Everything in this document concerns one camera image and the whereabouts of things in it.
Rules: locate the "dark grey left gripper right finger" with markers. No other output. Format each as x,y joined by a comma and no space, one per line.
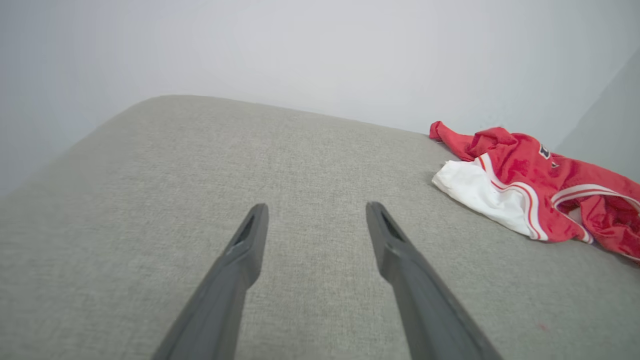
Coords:
422,300

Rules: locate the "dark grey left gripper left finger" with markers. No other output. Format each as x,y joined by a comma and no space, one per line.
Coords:
227,295

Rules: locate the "red and white sports jersey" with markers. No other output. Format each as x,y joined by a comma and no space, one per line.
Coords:
520,165

